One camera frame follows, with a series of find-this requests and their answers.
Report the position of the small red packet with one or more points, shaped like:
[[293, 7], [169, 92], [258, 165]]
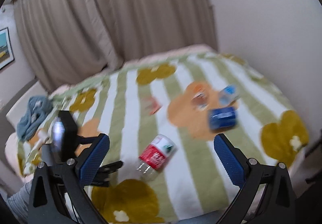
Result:
[[151, 105]]

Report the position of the green striped floral blanket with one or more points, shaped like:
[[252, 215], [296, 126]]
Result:
[[193, 182]]

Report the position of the blue-grey crumpled cloth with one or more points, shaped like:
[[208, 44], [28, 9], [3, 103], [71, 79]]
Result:
[[38, 108]]

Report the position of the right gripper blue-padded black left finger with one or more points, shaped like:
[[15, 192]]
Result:
[[46, 202]]

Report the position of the blue can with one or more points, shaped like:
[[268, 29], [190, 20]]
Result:
[[220, 118]]

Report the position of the clear bottle with red label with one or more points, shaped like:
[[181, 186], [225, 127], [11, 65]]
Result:
[[155, 157]]

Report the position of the beige curtain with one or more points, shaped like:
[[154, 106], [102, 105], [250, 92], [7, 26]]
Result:
[[66, 41]]

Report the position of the clear plastic cup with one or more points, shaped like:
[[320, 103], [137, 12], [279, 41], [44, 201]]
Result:
[[200, 98]]

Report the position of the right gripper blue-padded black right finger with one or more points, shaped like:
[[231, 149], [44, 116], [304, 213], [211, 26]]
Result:
[[277, 202]]

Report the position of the framed wall picture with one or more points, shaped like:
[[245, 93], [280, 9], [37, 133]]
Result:
[[6, 54]]

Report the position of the clear bottle with blue label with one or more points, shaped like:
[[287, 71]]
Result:
[[228, 95]]

